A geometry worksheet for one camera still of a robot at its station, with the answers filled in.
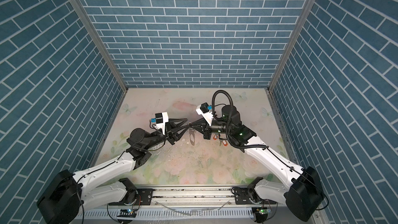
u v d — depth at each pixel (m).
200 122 0.65
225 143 0.93
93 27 0.87
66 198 0.40
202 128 0.63
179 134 0.64
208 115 0.60
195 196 0.75
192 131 0.67
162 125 0.59
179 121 0.66
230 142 0.56
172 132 0.60
